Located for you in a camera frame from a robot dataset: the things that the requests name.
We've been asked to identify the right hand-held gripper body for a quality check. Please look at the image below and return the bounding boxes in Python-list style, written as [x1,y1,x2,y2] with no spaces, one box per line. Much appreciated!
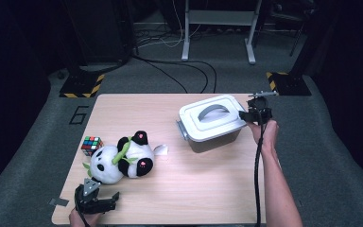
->
[247,90,279,127]

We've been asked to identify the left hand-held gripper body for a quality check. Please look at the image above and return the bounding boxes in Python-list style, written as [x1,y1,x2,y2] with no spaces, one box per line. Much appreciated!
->
[74,177,110,216]

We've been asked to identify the white lidded plastic bin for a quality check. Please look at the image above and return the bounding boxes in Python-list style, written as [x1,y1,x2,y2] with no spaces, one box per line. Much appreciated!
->
[176,94,249,143]

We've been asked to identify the clear plastic storage box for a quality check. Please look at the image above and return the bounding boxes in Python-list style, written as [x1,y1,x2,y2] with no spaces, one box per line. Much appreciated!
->
[184,127,244,155]

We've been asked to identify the panda plush toy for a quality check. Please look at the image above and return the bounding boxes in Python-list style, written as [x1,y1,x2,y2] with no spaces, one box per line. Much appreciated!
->
[81,130,169,185]

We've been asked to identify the colourful puzzle cube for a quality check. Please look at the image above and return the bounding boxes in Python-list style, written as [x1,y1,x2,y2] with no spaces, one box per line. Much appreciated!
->
[80,135,105,157]

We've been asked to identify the person's left hand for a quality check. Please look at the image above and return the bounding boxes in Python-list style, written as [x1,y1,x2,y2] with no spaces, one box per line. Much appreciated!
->
[69,207,104,227]

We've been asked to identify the person's right hand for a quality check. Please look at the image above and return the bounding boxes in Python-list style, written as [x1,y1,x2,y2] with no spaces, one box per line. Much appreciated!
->
[248,119,280,152]

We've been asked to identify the grey tape strip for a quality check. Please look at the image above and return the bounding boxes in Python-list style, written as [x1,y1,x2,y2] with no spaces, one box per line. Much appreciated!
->
[48,198,70,208]

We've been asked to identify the black yellow striped base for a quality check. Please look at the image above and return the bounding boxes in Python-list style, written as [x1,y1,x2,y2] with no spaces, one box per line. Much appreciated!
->
[266,71,313,96]
[59,72,106,99]

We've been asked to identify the dark cabinet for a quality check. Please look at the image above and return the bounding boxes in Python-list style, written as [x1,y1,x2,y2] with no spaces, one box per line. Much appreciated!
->
[61,0,137,64]

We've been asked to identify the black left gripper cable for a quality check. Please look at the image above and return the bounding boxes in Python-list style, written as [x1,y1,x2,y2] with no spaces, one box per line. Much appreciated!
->
[74,188,91,227]

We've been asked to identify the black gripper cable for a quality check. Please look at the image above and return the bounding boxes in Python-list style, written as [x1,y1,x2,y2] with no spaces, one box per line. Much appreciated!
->
[74,188,91,227]
[253,121,268,227]

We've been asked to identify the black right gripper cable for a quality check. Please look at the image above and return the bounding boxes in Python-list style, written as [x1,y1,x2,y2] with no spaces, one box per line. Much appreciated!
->
[253,121,268,227]

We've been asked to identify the long black floor cable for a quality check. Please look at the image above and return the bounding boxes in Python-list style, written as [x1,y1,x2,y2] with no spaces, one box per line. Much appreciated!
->
[131,54,218,95]

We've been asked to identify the white metal stand frame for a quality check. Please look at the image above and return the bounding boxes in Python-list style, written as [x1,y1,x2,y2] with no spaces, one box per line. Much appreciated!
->
[181,0,264,66]

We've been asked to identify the white floor cable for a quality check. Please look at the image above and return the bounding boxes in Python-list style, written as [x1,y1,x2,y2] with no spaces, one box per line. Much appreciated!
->
[135,0,203,49]

